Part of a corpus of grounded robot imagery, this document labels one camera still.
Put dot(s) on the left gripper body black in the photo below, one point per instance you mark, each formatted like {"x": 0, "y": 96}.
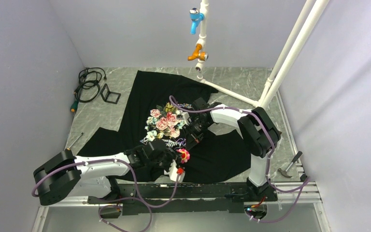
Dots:
{"x": 164, "y": 160}

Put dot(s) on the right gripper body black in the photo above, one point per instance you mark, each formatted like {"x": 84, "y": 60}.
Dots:
{"x": 195, "y": 130}

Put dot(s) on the black floral print t-shirt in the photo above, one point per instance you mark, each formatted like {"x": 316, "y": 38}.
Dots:
{"x": 153, "y": 112}

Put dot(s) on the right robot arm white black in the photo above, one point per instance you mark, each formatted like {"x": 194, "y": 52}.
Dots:
{"x": 258, "y": 133}

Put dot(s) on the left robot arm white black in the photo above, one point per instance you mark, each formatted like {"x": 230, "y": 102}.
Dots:
{"x": 66, "y": 175}

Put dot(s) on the orange tap valve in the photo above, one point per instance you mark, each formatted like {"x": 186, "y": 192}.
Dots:
{"x": 198, "y": 54}

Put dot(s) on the claw hammer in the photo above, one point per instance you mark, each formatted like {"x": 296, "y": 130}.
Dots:
{"x": 284, "y": 172}

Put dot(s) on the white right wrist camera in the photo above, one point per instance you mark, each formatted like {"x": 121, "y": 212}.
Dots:
{"x": 183, "y": 117}

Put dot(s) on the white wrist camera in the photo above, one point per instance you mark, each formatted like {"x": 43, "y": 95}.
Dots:
{"x": 183, "y": 117}
{"x": 175, "y": 172}

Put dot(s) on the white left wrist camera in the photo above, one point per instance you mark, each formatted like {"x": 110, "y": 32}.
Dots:
{"x": 175, "y": 172}

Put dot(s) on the black rectangular frame stand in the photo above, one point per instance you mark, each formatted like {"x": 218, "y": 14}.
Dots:
{"x": 109, "y": 96}

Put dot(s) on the yellow black handled screwdriver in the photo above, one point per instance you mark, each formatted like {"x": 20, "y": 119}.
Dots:
{"x": 76, "y": 139}

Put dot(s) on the green orange handled screwdriver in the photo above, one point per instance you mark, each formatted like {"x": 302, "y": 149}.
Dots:
{"x": 74, "y": 106}

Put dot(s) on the white pvc pipe frame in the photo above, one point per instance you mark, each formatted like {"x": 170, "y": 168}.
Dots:
{"x": 304, "y": 25}

